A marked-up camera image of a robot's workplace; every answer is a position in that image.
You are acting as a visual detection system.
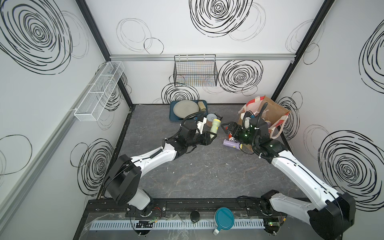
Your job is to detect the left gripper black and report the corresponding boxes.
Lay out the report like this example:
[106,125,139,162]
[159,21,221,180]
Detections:
[185,131,216,149]

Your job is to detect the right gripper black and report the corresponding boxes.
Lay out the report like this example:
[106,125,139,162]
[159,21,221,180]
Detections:
[219,122,258,148]

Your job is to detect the red white flashlight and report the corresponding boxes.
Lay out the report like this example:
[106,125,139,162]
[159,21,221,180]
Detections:
[228,134,236,142]

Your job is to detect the light green flashlight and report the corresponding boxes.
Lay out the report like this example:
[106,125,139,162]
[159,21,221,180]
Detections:
[210,119,221,139]

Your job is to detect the purple flashlight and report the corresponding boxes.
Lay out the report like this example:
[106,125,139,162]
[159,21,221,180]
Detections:
[223,140,243,150]

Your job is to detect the brown jute tote bag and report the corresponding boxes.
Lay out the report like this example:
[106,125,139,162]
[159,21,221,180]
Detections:
[238,96,291,139]

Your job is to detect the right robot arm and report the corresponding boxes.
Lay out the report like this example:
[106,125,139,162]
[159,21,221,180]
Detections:
[222,116,356,240]

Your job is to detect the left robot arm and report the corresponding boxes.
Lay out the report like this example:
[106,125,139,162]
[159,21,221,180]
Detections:
[103,117,221,216]

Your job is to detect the small orange can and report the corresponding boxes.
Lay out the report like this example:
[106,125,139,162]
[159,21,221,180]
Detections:
[206,113,217,127]

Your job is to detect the grey round plate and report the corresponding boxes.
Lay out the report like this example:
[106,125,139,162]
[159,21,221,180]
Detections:
[173,100,200,119]

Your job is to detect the dark teal tray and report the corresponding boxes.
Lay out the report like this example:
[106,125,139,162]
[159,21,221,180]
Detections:
[170,100,208,122]

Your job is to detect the black round knob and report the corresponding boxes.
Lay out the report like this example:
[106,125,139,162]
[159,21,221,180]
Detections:
[190,210,201,223]

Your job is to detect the teal round lid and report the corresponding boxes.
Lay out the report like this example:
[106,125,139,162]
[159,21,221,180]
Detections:
[213,207,235,236]

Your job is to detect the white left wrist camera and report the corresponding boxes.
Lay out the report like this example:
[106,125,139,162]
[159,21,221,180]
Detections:
[196,117,207,134]

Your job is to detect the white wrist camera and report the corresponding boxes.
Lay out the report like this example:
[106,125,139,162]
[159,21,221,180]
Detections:
[242,117,251,130]
[196,117,207,134]

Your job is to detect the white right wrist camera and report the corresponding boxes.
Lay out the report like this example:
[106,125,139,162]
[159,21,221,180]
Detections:
[242,117,251,130]

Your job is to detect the black wire wall basket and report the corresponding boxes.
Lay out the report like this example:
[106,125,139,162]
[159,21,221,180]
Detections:
[173,54,219,87]

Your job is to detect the white slotted cable duct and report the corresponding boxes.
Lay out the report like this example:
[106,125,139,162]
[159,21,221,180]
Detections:
[89,219,265,231]

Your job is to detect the white wire wall shelf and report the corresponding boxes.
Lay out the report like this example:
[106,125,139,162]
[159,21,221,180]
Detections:
[74,61,125,122]

